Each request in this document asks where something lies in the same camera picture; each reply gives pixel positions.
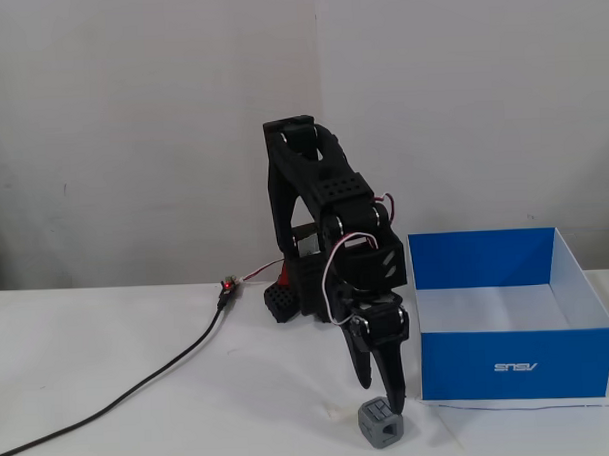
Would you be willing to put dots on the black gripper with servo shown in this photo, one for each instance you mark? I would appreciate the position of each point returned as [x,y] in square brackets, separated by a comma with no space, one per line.
[383,324]

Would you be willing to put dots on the gray 3D printed block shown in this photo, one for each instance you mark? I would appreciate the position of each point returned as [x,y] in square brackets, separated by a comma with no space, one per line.
[381,423]

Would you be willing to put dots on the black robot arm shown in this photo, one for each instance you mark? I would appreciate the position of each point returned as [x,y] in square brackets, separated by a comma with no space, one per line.
[333,187]

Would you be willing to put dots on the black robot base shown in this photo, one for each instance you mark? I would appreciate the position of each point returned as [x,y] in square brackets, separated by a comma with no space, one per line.
[282,301]

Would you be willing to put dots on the blue and white cardboard box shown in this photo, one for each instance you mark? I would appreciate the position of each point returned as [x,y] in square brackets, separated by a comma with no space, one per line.
[514,366]

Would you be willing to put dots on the small board with red LED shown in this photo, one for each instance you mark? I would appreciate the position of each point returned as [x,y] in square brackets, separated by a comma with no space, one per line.
[227,286]

